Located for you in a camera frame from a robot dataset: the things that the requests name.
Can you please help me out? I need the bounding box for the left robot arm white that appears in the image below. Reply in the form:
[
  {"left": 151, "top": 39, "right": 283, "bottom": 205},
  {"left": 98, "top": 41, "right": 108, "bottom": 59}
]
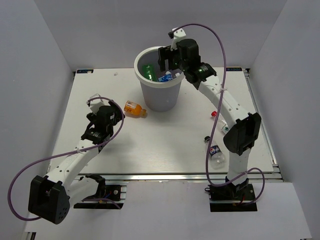
[{"left": 28, "top": 101, "right": 124, "bottom": 225}]

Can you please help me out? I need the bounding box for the aluminium front rail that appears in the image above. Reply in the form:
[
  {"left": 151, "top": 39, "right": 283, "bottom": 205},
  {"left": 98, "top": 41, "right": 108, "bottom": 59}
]
[{"left": 103, "top": 172, "right": 283, "bottom": 182}]

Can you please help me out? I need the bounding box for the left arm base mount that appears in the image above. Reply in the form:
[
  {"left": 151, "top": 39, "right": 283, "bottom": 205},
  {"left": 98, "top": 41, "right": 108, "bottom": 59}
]
[{"left": 73, "top": 174, "right": 127, "bottom": 210}]

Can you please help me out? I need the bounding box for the green plastic bottle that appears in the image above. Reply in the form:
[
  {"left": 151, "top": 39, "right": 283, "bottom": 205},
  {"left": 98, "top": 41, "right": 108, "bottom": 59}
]
[{"left": 142, "top": 64, "right": 158, "bottom": 82}]

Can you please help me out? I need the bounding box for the right blue corner label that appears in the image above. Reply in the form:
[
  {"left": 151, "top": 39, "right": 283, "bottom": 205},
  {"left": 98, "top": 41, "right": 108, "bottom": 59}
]
[{"left": 226, "top": 67, "right": 243, "bottom": 72}]

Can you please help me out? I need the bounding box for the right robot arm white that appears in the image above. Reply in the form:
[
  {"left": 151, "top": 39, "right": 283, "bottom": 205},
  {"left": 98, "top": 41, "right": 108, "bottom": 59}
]
[{"left": 158, "top": 38, "right": 262, "bottom": 200}]

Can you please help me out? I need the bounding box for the blue label water bottle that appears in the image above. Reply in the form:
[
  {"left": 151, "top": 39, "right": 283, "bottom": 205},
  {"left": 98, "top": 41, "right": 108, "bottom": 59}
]
[{"left": 158, "top": 71, "right": 181, "bottom": 83}]

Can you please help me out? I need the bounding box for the purple cable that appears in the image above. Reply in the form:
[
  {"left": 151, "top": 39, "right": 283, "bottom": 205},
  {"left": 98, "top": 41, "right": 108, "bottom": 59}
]
[
  {"left": 7, "top": 97, "right": 125, "bottom": 222},
  {"left": 172, "top": 23, "right": 267, "bottom": 206}
]

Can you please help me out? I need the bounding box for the red cap water bottle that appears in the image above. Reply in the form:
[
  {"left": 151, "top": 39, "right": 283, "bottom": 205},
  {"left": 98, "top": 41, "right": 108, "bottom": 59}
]
[{"left": 211, "top": 111, "right": 230, "bottom": 135}]

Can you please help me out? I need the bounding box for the blue corner label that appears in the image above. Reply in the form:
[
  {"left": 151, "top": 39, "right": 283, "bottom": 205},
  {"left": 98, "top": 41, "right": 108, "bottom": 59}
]
[
  {"left": 226, "top": 67, "right": 243, "bottom": 72},
  {"left": 76, "top": 69, "right": 94, "bottom": 74}
]

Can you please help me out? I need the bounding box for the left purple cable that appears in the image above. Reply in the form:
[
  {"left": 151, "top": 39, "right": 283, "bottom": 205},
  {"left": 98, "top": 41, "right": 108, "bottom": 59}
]
[{"left": 7, "top": 97, "right": 125, "bottom": 222}]

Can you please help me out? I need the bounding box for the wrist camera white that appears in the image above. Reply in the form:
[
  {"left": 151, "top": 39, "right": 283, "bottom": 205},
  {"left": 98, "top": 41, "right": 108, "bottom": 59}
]
[
  {"left": 86, "top": 93, "right": 105, "bottom": 115},
  {"left": 168, "top": 28, "right": 187, "bottom": 51}
]

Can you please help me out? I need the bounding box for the white plastic bin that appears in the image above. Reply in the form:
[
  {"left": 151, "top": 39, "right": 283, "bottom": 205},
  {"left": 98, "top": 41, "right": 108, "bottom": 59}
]
[{"left": 133, "top": 46, "right": 185, "bottom": 112}]

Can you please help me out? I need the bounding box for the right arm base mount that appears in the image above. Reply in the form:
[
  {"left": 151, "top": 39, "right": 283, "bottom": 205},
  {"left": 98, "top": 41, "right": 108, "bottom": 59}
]
[{"left": 204, "top": 184, "right": 258, "bottom": 213}]

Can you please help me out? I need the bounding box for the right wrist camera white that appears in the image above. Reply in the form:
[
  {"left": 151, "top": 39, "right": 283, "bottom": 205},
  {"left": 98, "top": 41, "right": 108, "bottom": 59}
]
[{"left": 168, "top": 28, "right": 187, "bottom": 51}]

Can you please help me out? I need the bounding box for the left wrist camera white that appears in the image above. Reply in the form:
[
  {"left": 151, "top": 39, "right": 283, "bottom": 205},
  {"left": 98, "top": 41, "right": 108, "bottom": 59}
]
[{"left": 86, "top": 93, "right": 105, "bottom": 115}]

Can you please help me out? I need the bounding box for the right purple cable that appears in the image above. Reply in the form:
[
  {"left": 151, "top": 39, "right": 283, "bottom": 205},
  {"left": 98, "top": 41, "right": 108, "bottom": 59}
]
[{"left": 172, "top": 23, "right": 267, "bottom": 206}]

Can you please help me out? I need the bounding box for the pepsi bottle black cap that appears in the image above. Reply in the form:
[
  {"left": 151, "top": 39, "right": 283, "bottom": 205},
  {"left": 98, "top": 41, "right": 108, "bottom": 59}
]
[{"left": 209, "top": 140, "right": 226, "bottom": 170}]

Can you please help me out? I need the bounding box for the left blue corner label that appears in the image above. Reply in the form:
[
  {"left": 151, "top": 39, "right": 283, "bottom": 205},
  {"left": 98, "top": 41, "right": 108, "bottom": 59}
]
[{"left": 76, "top": 69, "right": 94, "bottom": 74}]

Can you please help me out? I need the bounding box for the orange juice bottle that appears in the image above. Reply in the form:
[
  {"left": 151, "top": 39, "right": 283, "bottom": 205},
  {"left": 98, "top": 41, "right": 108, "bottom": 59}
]
[{"left": 124, "top": 100, "right": 147, "bottom": 117}]

